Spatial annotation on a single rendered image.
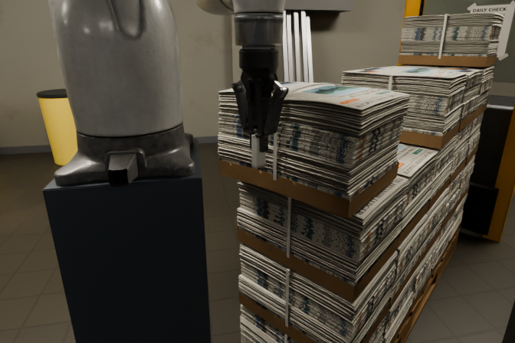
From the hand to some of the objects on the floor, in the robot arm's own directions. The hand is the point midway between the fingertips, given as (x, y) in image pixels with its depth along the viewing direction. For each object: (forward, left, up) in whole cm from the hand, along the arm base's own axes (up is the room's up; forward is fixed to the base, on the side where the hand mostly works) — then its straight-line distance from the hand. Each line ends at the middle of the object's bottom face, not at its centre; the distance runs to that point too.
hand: (258, 150), depth 69 cm
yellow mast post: (+168, +87, -96) cm, 212 cm away
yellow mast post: (+128, +139, -96) cm, 212 cm away
